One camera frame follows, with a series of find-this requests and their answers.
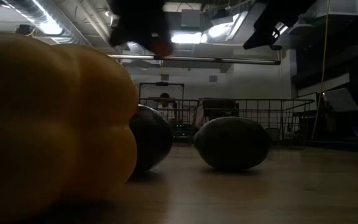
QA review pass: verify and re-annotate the slanted ceiling light panel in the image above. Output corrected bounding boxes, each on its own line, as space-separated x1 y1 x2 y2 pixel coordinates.
273 21 289 35
206 12 248 41

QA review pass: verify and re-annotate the rectangular ceiling light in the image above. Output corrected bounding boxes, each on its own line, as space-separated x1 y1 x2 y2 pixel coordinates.
170 30 203 44

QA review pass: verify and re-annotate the yellow bell pepper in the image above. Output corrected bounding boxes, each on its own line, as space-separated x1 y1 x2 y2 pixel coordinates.
0 32 139 224

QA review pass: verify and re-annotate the wide black wire basket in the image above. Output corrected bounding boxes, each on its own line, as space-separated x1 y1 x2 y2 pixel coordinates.
199 98 316 147

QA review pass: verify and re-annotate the small red tomato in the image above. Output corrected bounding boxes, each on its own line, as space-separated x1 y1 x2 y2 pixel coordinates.
150 39 174 57

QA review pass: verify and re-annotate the small black mounted device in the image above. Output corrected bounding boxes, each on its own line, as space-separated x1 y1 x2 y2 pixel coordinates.
15 24 36 36

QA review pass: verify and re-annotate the long ceiling light strip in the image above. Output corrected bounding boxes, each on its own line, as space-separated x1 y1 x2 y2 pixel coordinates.
31 0 64 35

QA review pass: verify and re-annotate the tilted grey panel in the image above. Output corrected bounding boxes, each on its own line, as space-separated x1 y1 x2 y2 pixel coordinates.
323 87 358 113

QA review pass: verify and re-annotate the hanging yellow cable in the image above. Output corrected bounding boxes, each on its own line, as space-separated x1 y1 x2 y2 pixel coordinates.
311 0 331 141

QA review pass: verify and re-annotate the person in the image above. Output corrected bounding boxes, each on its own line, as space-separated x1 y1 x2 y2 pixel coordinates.
154 92 178 121

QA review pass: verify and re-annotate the dark green avocado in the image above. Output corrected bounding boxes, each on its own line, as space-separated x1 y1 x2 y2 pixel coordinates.
193 116 272 171

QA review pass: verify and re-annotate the dark purple eggplant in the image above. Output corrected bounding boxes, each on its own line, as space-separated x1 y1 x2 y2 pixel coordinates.
129 104 174 174

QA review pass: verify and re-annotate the black frame stand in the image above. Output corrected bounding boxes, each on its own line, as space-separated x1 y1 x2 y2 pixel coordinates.
138 82 185 100

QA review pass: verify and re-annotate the silver ceiling duct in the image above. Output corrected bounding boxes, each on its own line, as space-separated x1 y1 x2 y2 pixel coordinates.
1 0 86 46

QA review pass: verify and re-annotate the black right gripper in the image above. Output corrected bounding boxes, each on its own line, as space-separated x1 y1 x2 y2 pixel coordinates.
242 0 318 50

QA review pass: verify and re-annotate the electronics box with green lights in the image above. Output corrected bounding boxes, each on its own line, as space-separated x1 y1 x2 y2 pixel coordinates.
172 123 195 139

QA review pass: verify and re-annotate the white ceiling panel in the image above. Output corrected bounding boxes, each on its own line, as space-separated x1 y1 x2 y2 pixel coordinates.
162 2 202 13

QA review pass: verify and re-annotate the grey ceiling box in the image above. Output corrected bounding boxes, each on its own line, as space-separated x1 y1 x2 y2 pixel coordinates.
180 8 202 29

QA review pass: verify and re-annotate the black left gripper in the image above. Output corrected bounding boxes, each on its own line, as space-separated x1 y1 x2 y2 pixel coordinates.
108 0 174 50

